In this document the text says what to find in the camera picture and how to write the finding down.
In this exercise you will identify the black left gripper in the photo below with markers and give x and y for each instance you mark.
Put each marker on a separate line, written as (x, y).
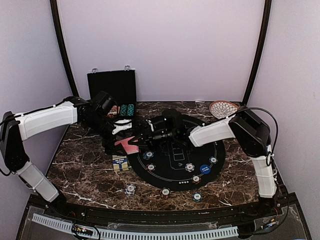
(106, 144)

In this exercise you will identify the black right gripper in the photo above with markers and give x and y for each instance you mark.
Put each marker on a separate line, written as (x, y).
(147, 140)

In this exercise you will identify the red-backed playing card deck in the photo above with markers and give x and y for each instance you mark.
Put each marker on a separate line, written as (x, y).
(128, 148)

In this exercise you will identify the blue chip stack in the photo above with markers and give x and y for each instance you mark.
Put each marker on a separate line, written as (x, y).
(130, 190)

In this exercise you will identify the white-blue chip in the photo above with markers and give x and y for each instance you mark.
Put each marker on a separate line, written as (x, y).
(189, 167)

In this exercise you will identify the red chip stack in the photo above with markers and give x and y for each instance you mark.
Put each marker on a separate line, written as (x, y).
(165, 193)

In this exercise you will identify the blue small blind button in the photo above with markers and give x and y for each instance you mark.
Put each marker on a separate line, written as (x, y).
(205, 169)

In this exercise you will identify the blue-green chip stack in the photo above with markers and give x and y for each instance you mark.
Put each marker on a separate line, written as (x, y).
(197, 197)

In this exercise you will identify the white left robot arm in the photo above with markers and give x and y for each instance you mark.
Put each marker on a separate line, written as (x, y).
(17, 128)

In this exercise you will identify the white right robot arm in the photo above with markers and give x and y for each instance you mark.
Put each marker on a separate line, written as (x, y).
(250, 131)

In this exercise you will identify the yellow card deck box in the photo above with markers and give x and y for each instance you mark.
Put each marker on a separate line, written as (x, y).
(120, 163)

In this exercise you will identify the black poker chip case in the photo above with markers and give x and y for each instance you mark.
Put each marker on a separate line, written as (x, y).
(120, 85)

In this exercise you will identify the round black poker mat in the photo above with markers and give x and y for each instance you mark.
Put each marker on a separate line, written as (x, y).
(170, 161)

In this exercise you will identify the patterned ceramic plate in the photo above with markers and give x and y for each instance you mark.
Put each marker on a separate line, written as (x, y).
(222, 109)

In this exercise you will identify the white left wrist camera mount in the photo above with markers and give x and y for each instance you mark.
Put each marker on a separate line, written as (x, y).
(121, 125)

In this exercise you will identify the white slotted cable duct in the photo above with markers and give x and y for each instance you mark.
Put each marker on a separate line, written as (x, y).
(123, 231)

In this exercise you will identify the left black frame post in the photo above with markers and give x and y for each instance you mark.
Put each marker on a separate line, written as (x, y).
(62, 47)

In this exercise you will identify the black frame post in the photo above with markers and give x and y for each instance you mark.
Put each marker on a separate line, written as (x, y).
(62, 47)
(258, 52)

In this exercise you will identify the right black frame post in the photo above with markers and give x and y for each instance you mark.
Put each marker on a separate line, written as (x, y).
(258, 52)

